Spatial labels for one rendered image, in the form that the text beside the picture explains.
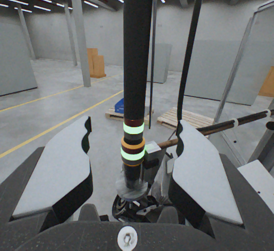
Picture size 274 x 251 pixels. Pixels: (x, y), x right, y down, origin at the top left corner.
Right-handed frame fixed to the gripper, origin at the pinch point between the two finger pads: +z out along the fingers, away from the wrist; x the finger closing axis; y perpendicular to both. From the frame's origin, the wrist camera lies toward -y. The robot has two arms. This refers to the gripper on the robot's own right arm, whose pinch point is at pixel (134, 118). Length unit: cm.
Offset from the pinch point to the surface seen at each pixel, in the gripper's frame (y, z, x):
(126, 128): 5.6, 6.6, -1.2
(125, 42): -6.5, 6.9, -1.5
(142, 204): 42.8, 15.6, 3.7
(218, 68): 50, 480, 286
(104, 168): 167, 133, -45
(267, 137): 29, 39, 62
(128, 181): 18.2, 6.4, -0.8
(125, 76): -2.5, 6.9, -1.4
